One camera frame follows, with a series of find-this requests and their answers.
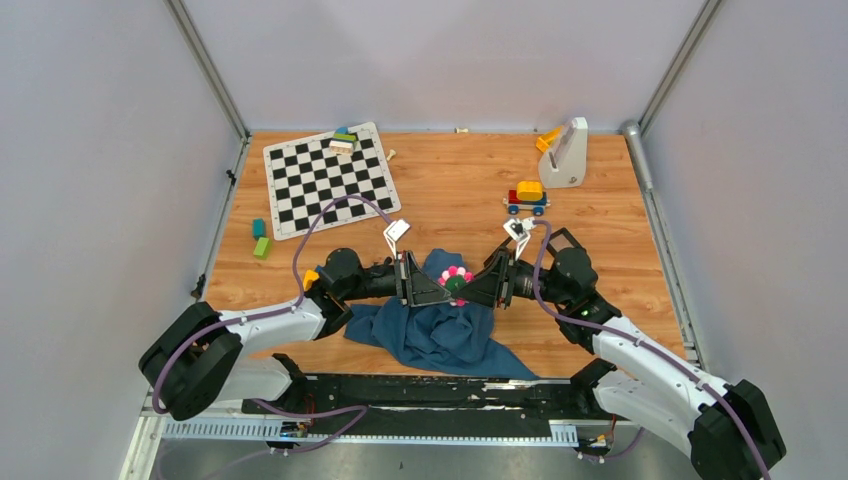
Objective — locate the yellow plastic toy frame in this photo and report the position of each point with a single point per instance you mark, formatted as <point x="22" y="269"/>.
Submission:
<point x="309" y="278"/>

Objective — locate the green toy block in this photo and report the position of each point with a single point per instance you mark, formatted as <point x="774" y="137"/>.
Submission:
<point x="262" y="248"/>

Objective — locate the orange toy piece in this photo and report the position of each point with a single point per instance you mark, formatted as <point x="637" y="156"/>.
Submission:
<point x="546" y="140"/>

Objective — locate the grey wedge stand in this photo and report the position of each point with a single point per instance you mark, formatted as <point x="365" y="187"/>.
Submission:
<point x="564" y="165"/>

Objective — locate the black white chessboard mat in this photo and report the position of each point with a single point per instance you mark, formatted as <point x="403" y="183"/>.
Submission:
<point x="308" y="182"/>

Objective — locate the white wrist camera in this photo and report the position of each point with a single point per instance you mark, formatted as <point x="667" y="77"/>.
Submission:
<point x="392" y="234"/>
<point x="519" y="231"/>

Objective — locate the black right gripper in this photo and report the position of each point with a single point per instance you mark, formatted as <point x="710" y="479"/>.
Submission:
<point x="489" y="285"/>

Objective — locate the blue cloth garment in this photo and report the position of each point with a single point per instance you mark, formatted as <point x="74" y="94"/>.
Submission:
<point x="456" y="340"/>

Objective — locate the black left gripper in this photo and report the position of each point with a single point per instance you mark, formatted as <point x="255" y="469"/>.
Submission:
<point x="417" y="288"/>

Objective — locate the black square frame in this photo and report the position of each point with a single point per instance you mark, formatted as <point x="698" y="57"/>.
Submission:
<point x="561" y="239"/>

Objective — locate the stacked toy blocks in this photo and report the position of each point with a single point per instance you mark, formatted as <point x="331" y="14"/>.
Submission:
<point x="343" y="142"/>

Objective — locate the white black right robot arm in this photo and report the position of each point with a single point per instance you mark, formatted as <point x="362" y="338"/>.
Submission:
<point x="727" y="431"/>

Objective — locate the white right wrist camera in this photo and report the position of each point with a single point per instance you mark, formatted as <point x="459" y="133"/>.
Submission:
<point x="519" y="231"/>

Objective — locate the teal toy block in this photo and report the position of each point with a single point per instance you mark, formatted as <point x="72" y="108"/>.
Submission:
<point x="258" y="228"/>

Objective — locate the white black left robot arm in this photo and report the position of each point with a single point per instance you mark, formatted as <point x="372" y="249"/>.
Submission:
<point x="206" y="355"/>

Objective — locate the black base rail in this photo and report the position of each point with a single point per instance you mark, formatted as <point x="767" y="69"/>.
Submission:
<point x="441" y="406"/>

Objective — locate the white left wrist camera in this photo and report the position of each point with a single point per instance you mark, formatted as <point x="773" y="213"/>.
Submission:
<point x="392" y="234"/>

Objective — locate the toy car with yellow block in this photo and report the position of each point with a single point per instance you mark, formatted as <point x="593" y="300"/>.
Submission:
<point x="527" y="195"/>

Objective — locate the pink white flower brooch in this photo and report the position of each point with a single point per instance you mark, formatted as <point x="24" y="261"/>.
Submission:
<point x="455" y="278"/>

